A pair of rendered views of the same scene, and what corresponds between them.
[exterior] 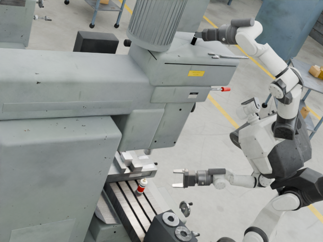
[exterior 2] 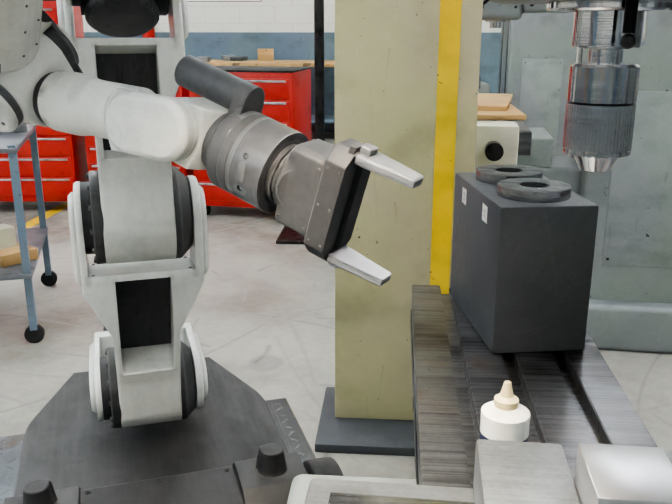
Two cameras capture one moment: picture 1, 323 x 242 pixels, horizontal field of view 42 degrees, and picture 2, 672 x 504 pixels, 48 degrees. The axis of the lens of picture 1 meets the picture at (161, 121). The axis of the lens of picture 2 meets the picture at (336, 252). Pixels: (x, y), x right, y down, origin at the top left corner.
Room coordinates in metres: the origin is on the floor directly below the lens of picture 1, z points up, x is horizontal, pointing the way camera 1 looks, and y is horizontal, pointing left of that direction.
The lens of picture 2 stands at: (2.38, 0.28, 1.30)
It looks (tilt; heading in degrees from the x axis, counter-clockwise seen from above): 17 degrees down; 227
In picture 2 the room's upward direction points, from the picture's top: straight up
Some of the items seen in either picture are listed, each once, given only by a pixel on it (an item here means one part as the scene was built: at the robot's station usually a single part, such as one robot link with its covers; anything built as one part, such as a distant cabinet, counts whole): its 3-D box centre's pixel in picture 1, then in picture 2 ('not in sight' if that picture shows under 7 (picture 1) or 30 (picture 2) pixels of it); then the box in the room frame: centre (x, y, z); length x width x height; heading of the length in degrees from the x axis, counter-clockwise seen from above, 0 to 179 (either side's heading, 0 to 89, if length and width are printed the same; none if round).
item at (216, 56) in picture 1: (229, 56); not in sight; (1.89, -0.18, 1.89); 0.24 x 0.04 x 0.01; 133
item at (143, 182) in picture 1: (142, 184); (503, 440); (1.89, -0.04, 0.96); 0.04 x 0.04 x 0.11
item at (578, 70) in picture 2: not in sight; (604, 70); (1.87, 0.00, 1.26); 0.05 x 0.05 x 0.01
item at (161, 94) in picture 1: (170, 80); not in sight; (1.84, 0.04, 1.68); 0.34 x 0.24 x 0.10; 133
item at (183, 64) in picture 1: (184, 57); not in sight; (1.86, 0.02, 1.81); 0.47 x 0.26 x 0.16; 133
